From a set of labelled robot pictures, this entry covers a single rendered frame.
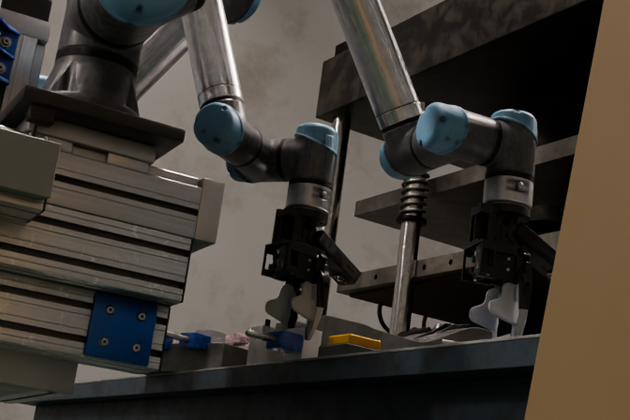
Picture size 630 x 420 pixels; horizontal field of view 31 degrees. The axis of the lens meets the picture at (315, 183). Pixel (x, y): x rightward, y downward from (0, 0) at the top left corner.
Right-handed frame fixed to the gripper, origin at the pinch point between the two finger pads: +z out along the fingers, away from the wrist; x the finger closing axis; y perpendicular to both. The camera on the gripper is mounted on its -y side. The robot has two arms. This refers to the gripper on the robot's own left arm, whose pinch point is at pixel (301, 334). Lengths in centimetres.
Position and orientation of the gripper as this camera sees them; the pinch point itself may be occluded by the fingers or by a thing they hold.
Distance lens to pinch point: 185.7
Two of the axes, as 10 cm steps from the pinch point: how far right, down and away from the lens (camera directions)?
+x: 6.1, -1.5, -7.8
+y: -7.8, -2.8, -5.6
